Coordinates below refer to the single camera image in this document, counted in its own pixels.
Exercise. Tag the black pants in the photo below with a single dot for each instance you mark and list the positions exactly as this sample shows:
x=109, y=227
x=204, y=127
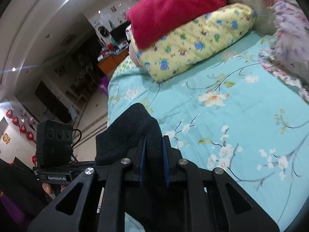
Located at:
x=153, y=204

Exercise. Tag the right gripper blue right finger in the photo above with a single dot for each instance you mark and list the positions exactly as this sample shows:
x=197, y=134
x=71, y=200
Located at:
x=166, y=157

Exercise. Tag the person's left hand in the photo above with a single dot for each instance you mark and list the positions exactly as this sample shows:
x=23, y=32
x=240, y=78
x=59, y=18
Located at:
x=48, y=189

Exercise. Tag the yellow cartoon print pillow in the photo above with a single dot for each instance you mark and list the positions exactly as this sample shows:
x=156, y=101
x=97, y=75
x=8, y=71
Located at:
x=195, y=41

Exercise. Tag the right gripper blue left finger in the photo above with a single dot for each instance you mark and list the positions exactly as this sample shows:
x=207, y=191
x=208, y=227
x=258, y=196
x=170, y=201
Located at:
x=142, y=160

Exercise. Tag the purple floral pillow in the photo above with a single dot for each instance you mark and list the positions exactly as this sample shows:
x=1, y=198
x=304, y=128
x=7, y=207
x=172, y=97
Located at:
x=287, y=56

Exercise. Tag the orange wooden cabinet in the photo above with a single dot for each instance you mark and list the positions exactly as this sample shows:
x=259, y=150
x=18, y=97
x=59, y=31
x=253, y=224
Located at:
x=111, y=62

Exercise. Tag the light blue floral bedsheet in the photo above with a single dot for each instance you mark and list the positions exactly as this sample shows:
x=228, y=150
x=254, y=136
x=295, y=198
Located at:
x=234, y=112

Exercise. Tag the red blanket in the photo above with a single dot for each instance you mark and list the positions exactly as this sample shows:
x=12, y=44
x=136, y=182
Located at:
x=152, y=19

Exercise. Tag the black tracking camera box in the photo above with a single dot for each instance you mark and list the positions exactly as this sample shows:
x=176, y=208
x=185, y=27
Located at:
x=53, y=144

